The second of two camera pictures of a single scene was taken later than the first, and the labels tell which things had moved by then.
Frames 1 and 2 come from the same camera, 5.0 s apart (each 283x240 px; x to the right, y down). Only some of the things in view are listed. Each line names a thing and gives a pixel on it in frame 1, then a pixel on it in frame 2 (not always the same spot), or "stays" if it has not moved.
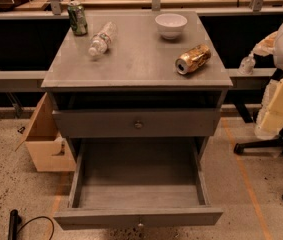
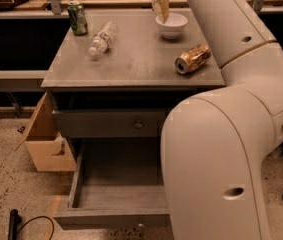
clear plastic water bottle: [101, 41] stays
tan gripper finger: [265, 47] -> [162, 5]
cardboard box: [48, 151] stays
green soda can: [78, 19] stays
